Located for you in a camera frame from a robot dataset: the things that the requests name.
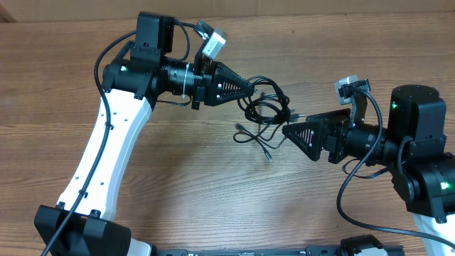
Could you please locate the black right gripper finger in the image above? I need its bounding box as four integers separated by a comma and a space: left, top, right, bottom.
282, 121, 327, 161
306, 108, 351, 123

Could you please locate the black usb cable two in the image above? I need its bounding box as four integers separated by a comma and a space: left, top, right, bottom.
232, 92, 289, 163

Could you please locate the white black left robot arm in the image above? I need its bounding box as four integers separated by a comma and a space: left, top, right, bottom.
34, 11, 255, 255

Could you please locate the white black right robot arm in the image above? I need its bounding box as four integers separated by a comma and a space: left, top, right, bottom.
282, 80, 454, 255

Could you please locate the brown cardboard backboard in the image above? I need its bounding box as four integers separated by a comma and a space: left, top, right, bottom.
1, 0, 454, 22

